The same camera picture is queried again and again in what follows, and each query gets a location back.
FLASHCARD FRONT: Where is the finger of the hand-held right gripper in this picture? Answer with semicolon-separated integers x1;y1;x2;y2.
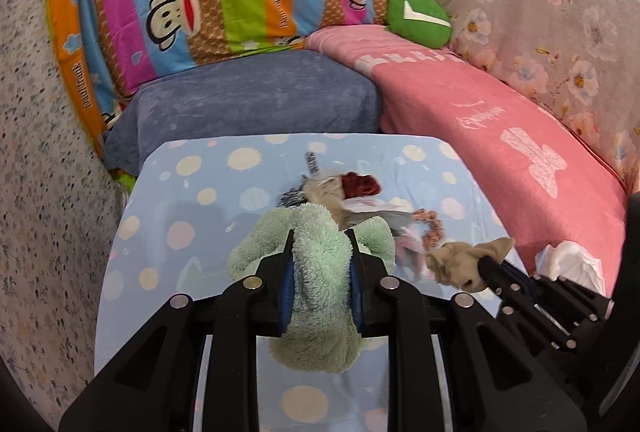
477;258;582;353
502;261;614;336

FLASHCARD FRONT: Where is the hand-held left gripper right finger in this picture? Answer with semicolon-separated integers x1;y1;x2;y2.
345;228;586;432

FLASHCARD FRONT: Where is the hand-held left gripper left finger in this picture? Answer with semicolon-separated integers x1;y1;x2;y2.
59;229;301;432

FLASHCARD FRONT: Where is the green fluffy sock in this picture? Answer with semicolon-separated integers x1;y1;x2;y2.
227;203;397;374

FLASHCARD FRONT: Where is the beige sock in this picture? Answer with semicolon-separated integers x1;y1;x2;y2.
425;237;516;291

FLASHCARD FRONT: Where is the peach dotted scrunchie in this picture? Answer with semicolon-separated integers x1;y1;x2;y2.
412;209;445;254

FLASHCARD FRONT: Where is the white plastic bag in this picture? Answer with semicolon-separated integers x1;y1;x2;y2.
534;240;606;295

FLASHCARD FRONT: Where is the pale pink cloth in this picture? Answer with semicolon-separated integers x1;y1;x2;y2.
394;223;428;280

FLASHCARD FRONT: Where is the dark red velvet scrunchie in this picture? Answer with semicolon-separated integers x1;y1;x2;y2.
340;172;382;196

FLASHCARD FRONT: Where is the light blue dotted tablecloth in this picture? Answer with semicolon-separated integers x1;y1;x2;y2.
94;132;536;432

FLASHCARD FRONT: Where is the pink blanket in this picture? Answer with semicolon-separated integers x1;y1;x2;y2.
304;26;630;300

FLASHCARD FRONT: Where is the blue-grey cushion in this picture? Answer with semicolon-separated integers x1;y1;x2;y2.
104;49;383;178

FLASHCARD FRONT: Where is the green round cushion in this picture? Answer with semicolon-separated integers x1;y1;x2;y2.
386;0;453;50

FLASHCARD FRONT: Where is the floral bed sheet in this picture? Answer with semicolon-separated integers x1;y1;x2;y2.
400;0;640;193

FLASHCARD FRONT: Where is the black white patterned hair tie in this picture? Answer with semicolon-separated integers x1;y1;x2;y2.
279;152;322;209

